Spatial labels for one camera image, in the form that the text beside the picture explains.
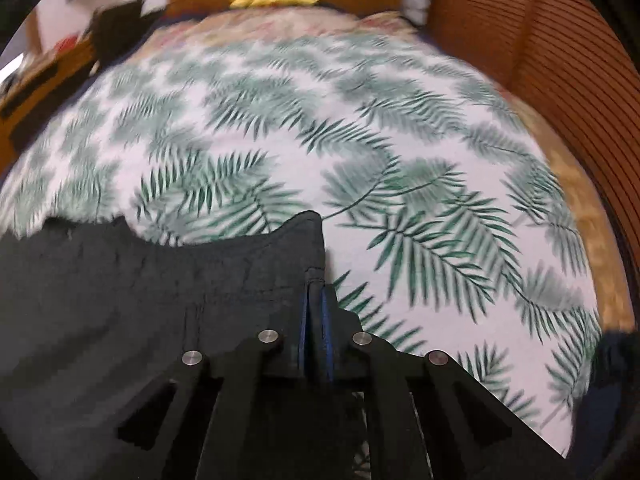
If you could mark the wooden desk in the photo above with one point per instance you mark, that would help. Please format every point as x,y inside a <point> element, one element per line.
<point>45,95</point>

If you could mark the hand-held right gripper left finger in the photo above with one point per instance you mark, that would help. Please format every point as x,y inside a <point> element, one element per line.
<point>302,330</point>

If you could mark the wooden louvered wardrobe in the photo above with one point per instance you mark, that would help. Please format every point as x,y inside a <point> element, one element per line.
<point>550,35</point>

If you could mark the red basket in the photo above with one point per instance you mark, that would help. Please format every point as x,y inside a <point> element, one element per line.
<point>67,44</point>

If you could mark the black button shirt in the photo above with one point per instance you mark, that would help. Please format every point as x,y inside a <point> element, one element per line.
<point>125,300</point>

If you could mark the black chair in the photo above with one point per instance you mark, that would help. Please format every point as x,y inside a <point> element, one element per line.
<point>120,35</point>

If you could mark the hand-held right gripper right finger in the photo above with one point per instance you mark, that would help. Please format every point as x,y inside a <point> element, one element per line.
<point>327,335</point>

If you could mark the green leaf print blanket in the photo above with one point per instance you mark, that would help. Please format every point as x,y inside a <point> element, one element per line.
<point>350,135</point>

